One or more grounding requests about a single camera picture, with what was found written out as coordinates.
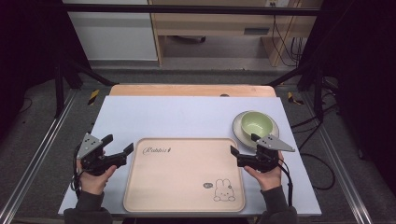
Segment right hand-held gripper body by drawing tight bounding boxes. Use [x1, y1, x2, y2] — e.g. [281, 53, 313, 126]
[236, 133, 296, 173]

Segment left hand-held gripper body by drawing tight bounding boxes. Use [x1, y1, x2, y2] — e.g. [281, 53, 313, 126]
[77, 133, 129, 176]

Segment person's right hand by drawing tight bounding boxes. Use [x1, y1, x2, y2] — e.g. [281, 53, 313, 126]
[243, 150, 285, 192]

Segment person's left hand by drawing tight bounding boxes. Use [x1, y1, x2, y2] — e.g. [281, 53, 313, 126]
[77, 159, 118, 196]

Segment green bowl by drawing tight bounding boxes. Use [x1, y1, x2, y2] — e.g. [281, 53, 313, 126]
[240, 111, 275, 138]

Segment grey plate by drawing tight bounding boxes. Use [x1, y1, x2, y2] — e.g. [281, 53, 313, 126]
[232, 110, 280, 151]

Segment yellow black tape piece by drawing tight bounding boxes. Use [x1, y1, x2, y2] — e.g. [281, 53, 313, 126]
[287, 91, 304, 106]
[87, 89, 101, 106]

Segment white table mat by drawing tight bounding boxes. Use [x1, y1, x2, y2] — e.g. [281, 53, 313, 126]
[58, 95, 322, 217]

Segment beige tray with rabbit print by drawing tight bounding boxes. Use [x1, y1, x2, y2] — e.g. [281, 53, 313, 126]
[122, 137, 247, 214]

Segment black metal stand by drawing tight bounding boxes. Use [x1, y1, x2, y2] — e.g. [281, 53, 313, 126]
[266, 60, 325, 121]
[53, 57, 117, 119]

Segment wooden table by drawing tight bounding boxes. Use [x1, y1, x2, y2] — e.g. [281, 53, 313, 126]
[109, 83, 277, 98]

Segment white cabinet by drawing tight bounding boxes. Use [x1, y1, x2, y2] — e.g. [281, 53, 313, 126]
[62, 0, 159, 62]

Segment black curtain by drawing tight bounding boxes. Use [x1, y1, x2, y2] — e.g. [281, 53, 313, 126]
[298, 0, 396, 189]
[0, 0, 92, 141]

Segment wooden desk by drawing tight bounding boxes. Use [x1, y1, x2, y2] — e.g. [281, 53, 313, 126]
[148, 0, 323, 67]

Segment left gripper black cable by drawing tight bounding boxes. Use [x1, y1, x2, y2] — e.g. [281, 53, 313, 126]
[70, 143, 84, 199]

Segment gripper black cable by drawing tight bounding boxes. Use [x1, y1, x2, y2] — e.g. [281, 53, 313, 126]
[277, 158, 294, 208]
[70, 143, 84, 199]

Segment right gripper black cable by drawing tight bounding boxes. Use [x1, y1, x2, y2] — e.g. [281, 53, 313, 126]
[277, 158, 294, 208]

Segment aluminium floor rail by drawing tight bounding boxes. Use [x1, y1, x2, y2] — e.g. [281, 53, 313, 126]
[0, 90, 78, 224]
[301, 92, 375, 224]

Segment black floor cable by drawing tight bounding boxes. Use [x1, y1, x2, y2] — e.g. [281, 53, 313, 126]
[290, 102, 338, 191]

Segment black wall cables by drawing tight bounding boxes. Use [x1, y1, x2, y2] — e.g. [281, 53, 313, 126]
[270, 14, 305, 67]

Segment black frame bar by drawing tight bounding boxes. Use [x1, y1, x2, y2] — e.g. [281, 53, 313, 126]
[61, 3, 322, 17]

